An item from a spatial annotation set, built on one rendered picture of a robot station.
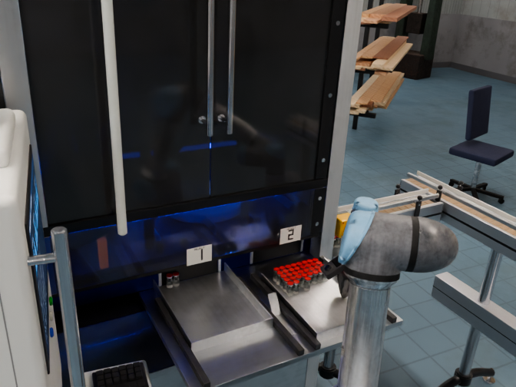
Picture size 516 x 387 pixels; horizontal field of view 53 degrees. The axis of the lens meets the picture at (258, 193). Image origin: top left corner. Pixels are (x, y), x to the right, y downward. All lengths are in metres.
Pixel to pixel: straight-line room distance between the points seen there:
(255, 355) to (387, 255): 0.59
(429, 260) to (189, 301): 0.86
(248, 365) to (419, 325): 1.88
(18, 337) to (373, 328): 0.67
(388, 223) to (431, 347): 2.07
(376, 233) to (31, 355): 0.66
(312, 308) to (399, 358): 1.33
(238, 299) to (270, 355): 0.27
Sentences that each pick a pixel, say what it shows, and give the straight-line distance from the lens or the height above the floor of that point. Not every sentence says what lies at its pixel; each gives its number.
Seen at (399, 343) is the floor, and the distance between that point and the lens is 3.05.
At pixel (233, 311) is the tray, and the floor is 0.88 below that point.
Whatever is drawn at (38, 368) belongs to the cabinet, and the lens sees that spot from 0.99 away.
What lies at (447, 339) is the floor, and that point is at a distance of 3.18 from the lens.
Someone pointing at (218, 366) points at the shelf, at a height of 0.88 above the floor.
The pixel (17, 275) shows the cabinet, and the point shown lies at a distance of 0.88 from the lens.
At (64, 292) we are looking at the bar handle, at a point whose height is 1.37.
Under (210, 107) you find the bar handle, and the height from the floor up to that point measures 1.51.
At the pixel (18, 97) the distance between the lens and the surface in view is 1.35.
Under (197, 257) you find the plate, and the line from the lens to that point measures 1.66.
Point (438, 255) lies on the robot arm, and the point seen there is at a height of 1.37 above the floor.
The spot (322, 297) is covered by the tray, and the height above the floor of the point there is 0.88.
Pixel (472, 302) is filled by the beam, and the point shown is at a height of 0.54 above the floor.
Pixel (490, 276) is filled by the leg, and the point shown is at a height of 0.69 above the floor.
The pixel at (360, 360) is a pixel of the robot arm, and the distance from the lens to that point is 1.14.
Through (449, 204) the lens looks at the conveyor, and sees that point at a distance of 2.45.
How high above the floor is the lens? 1.87
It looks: 24 degrees down
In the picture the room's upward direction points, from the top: 3 degrees clockwise
